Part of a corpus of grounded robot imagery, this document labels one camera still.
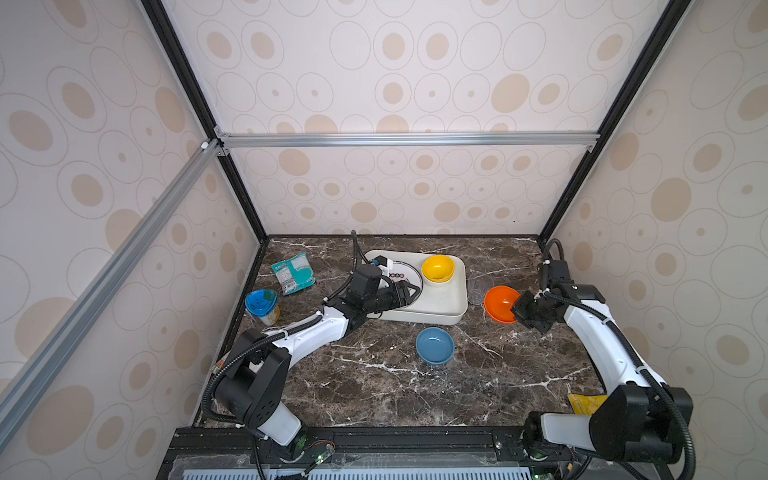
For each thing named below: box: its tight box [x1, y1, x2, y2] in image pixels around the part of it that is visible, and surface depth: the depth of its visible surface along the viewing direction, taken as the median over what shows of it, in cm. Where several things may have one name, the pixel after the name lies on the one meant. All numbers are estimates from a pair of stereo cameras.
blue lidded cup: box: [244, 288, 280, 327], surface depth 91 cm
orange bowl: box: [484, 285, 520, 324], surface depth 85 cm
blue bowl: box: [416, 326, 455, 365], surface depth 91 cm
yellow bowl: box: [422, 254, 456, 284], surface depth 105 cm
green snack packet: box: [271, 252, 317, 296], surface depth 108 cm
